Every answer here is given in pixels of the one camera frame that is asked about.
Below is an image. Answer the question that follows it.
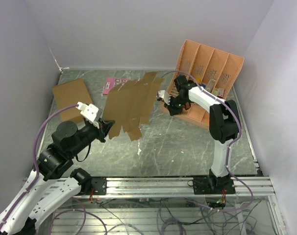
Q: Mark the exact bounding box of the pink sticker sheet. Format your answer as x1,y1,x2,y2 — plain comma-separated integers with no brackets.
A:
102,77,129,95

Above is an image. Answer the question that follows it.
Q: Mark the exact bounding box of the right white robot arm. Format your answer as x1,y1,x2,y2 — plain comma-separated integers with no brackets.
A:
157,74,241,194

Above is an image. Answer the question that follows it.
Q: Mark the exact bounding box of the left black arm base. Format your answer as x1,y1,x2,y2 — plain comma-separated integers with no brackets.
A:
91,177,107,195

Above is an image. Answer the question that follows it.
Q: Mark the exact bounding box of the purple cable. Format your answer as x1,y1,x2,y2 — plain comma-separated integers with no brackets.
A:
0,104,80,235
162,70,254,213

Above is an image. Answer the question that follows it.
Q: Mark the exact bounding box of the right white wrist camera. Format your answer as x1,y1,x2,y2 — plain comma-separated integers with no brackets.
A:
156,90,171,105

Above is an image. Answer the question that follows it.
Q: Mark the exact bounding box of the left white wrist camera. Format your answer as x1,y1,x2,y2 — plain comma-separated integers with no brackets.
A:
77,102,102,128

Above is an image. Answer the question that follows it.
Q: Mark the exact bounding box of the closed brown cardboard box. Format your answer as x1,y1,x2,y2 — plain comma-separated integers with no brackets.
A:
52,78,92,123

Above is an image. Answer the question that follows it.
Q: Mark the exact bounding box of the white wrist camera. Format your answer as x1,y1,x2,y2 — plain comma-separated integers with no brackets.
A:
77,102,102,128
156,90,171,105

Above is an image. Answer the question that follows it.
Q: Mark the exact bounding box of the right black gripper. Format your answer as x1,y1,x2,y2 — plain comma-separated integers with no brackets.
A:
164,95,189,116

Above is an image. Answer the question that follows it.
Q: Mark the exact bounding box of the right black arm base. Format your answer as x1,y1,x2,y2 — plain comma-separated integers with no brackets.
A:
187,176,236,195

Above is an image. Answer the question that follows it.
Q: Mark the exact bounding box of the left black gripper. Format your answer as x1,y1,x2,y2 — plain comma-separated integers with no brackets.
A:
68,116,115,156

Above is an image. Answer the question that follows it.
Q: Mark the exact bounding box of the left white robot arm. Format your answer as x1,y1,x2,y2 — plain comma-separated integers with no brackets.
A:
0,119,115,235

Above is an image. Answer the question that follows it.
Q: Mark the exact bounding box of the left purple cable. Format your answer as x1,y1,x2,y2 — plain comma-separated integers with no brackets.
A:
0,104,80,235

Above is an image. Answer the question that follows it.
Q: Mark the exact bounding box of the aluminium mounting rail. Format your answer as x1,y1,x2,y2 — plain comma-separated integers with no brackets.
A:
40,176,273,196

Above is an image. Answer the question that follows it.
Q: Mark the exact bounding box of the orange plastic file organizer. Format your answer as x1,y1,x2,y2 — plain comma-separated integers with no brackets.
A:
167,40,244,129

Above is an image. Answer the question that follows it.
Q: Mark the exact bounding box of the white card box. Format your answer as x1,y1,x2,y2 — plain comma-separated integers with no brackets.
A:
205,79,216,92

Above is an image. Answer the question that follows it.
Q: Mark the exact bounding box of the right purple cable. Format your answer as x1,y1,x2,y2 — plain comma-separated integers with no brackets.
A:
162,70,254,213

